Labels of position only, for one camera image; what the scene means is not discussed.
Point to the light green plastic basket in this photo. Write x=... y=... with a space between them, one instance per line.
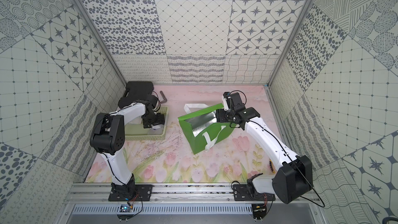
x=136 y=132

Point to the black plastic tool case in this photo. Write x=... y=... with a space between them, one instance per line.
x=135 y=91

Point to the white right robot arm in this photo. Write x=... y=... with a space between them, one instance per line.
x=294 y=174

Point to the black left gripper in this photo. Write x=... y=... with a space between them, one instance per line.
x=152 y=121

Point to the white ice pack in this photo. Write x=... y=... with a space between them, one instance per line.
x=158 y=127

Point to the aluminium mounting rail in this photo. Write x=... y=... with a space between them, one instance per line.
x=163 y=198

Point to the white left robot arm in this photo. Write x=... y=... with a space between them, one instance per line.
x=108 y=137

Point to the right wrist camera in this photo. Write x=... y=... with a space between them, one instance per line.
x=232 y=101

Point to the green insulated delivery bag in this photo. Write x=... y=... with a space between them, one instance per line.
x=202 y=128

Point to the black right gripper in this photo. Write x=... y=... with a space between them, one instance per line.
x=220 y=115

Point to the grey L-shaped hex key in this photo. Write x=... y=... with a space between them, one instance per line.
x=164 y=99

